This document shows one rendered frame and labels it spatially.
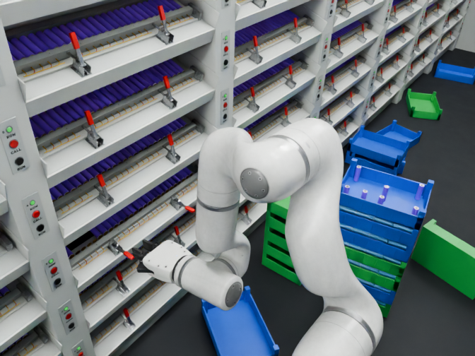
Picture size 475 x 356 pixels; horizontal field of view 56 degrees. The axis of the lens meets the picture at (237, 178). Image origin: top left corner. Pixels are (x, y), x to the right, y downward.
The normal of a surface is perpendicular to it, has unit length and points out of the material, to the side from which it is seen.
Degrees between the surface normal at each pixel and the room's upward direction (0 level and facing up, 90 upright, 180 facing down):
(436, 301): 0
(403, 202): 0
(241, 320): 0
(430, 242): 90
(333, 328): 14
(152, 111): 20
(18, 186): 90
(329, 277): 74
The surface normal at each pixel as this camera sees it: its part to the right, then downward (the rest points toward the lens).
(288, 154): 0.44, -0.52
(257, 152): -0.25, -0.63
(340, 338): 0.20, -0.75
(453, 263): -0.77, 0.36
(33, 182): 0.80, 0.38
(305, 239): -0.45, 0.08
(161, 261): -0.15, -0.81
